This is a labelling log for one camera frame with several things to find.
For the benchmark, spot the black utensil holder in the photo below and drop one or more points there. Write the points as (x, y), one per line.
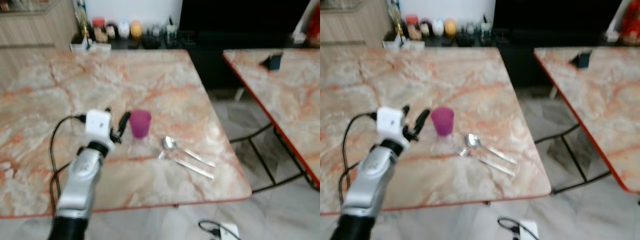
(485, 34)
(172, 36)

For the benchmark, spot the silver metal spoon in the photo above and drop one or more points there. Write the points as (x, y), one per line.
(472, 140)
(169, 143)

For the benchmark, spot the small black box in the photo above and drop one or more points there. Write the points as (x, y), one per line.
(273, 62)
(583, 60)

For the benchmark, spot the tall glass bottle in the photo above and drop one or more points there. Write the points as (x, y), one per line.
(395, 20)
(82, 22)

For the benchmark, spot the dark round jar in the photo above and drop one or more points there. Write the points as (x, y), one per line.
(111, 30)
(426, 28)

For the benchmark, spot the black metal table frame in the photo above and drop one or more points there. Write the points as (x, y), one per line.
(572, 160)
(265, 167)

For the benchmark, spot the black basket container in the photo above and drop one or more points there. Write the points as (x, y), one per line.
(152, 39)
(467, 37)

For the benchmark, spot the silver metal fork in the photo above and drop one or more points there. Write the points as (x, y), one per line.
(187, 166)
(487, 163)

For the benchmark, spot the pink plastic cup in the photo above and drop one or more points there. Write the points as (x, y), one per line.
(140, 124)
(443, 121)

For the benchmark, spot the white round jar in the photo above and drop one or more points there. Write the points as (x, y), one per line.
(124, 30)
(438, 28)

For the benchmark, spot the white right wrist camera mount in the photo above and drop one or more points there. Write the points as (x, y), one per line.
(529, 231)
(231, 233)

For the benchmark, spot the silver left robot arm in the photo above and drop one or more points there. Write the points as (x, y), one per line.
(372, 175)
(82, 175)

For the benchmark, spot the red lid jar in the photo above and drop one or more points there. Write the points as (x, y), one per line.
(413, 28)
(99, 30)

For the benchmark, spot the red bag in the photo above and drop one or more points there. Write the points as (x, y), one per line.
(314, 25)
(631, 22)

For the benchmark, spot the yellow round jar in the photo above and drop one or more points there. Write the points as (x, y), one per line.
(450, 28)
(136, 30)

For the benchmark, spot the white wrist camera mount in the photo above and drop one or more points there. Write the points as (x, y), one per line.
(389, 121)
(529, 231)
(231, 233)
(97, 124)

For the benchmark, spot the white tray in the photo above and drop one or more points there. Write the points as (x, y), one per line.
(397, 44)
(90, 47)

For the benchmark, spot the black sideboard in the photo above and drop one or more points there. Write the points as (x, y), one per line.
(240, 22)
(550, 20)

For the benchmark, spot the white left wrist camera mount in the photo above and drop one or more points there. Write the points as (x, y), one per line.
(389, 121)
(97, 124)

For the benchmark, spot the wooden cabinet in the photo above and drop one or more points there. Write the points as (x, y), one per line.
(352, 22)
(35, 25)

